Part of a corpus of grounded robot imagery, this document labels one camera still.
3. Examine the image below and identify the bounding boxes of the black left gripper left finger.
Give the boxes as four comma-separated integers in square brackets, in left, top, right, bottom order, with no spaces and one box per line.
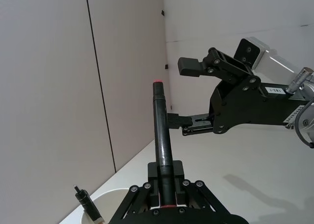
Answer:
[109,161,160,222]

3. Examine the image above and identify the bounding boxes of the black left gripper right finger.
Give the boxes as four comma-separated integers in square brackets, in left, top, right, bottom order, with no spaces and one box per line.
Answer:
[171,161,232,214]

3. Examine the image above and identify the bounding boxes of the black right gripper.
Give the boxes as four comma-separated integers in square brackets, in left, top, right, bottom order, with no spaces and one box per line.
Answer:
[167,48,308,137]

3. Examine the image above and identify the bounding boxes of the black marker with red end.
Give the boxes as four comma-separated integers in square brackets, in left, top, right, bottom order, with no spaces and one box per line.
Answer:
[152,78,178,209]

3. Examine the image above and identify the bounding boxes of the white cup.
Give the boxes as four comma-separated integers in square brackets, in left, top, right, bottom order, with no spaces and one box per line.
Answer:
[79,188,131,224]

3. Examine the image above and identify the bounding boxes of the black pen with pale band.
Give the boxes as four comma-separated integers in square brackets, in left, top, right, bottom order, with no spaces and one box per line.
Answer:
[73,184,105,224]

